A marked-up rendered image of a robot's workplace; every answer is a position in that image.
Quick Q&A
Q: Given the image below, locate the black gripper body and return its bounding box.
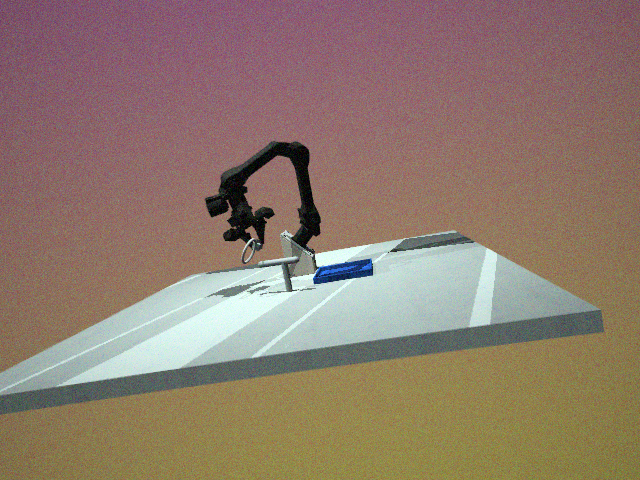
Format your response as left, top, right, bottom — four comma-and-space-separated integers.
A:
223, 202, 275, 241

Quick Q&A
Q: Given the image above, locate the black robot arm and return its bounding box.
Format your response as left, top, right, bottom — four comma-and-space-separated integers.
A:
205, 141, 321, 248

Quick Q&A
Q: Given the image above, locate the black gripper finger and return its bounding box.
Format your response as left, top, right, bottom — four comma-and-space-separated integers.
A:
251, 220, 267, 244
234, 232, 253, 250

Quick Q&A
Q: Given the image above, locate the blue tray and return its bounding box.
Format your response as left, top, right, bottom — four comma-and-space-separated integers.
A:
313, 259, 373, 284

